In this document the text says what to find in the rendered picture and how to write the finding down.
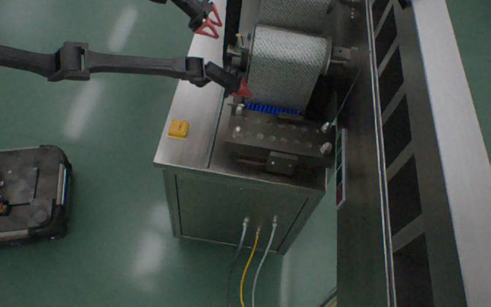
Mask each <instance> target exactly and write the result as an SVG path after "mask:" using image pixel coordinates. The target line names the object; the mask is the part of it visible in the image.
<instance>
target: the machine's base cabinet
mask: <svg viewBox="0 0 491 307"><path fill-rule="evenodd" d="M162 172H163V177H164V186H165V192H166V196H167V204H168V210H169V215H170V219H171V224H172V233H173V236H175V237H176V238H184V239H189V240H198V241H202V242H206V243H215V244H220V245H225V246H232V247H238V245H239V242H240V238H241V235H242V232H243V223H248V227H247V228H246V231H245V237H244V240H243V245H242V247H241V248H242V249H250V250H252V249H253V247H254V245H255V242H256V231H259V232H260V236H259V237H258V241H257V244H256V248H255V250H256V251H263V252H265V251H266V249H267V246H268V243H269V241H270V237H271V234H272V230H273V227H272V223H277V224H278V226H277V227H276V228H275V234H274V235H273V239H272V242H271V244H270V247H269V250H268V253H273V254H282V255H285V254H286V252H287V251H288V249H289V247H290V246H291V245H292V243H293V242H294V240H296V238H297V236H298V235H299V233H300V231H301V229H302V228H303V227H304V225H305V223H306V222H307V220H308V219H309V218H310V216H311V214H312V213H313V211H314V209H316V207H317V205H318V204H319V203H320V201H321V199H322V198H323V197H322V196H318V195H313V194H305V193H300V192H292V191H287V190H283V189H279V188H275V187H269V186H262V185H257V184H252V183H244V182H239V181H231V180H227V179H222V178H213V177H209V176H204V175H196V174H191V173H183V172H178V171H174V170H170V169H165V168H162Z"/></svg>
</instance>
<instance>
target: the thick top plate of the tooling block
mask: <svg viewBox="0 0 491 307"><path fill-rule="evenodd" d="M235 110H236V107H232V109H231V113H230V117H229V123H228V127H227V135H226V139H225V144H224V150H225V151H231V152H236V153H241V154H248V155H253V156H262V157H266V158H268V157H269V155H270V152H271V151H275V152H279V153H283V154H291V155H296V156H298V161H297V163H301V164H309V165H314V166H319V167H326V168H332V166H333V165H334V163H335V162H336V140H337V125H334V124H332V128H331V131H330V133H328V134H325V133H323V131H322V130H321V127H322V126H323V125H324V123H322V122H318V121H309V120H305V119H303V120H302V123H301V124H300V123H295V122H291V121H282V120H278V119H277V116H278V115H276V114H270V113H263V112H258V111H254V110H245V108H244V110H243V111H244V115H243V117H242V118H237V117H235V116H234V112H235ZM237 126H241V127H242V130H243V137H242V138H241V139H235V138H234V137H233V136H232V133H233V131H234V130H235V128H236V127H237ZM326 142H330V143H331V144H332V147H331V148H332V149H331V151H330V154H328V155H324V154H323V153H322V152H321V147H322V146H323V145H324V144H325V143H326Z"/></svg>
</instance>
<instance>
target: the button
mask: <svg viewBox="0 0 491 307"><path fill-rule="evenodd" d="M188 127H189V122H188V121H182V120H178V119H171V121H170V125H169V129H168V132H167V135H168V136H171V137H179V138H184V139H185V138H186V134H187V131H188Z"/></svg>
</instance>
